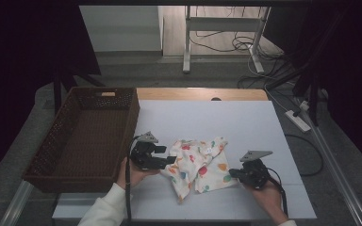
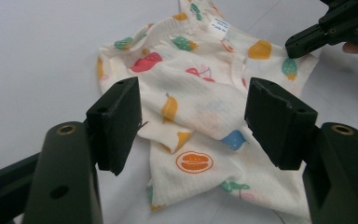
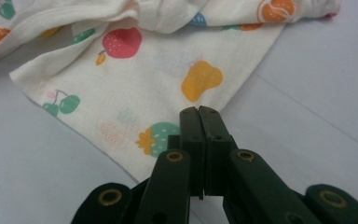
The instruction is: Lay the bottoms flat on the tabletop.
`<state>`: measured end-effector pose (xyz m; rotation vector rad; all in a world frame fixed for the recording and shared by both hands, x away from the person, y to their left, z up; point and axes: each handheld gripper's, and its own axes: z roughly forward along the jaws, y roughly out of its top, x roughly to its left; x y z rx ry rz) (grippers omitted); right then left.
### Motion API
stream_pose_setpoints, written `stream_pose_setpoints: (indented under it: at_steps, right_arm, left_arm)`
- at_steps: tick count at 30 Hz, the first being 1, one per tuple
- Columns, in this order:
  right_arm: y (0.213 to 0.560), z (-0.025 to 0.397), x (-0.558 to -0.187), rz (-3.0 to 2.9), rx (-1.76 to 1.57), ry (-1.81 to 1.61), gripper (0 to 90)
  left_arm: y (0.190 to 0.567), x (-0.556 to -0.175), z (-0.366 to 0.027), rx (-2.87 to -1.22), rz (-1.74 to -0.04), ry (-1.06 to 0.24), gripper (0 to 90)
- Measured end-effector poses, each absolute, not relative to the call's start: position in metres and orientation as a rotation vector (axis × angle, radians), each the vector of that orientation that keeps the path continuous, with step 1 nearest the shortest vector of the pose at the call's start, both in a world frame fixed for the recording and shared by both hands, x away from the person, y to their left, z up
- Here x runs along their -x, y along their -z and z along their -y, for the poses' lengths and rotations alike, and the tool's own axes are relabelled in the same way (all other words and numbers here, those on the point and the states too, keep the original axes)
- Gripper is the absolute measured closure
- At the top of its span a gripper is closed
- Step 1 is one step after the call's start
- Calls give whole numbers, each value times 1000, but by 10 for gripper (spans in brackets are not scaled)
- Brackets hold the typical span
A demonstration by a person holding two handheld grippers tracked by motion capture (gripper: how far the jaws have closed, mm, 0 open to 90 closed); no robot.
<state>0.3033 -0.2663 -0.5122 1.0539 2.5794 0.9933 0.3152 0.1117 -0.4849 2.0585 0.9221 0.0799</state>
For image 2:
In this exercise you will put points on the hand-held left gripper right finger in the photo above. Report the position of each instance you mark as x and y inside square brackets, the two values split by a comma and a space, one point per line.
[279, 124]

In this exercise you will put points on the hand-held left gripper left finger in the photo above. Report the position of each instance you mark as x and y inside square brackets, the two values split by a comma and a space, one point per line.
[115, 124]

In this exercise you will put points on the fruit print baby pants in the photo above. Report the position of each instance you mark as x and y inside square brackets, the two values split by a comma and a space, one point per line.
[199, 93]

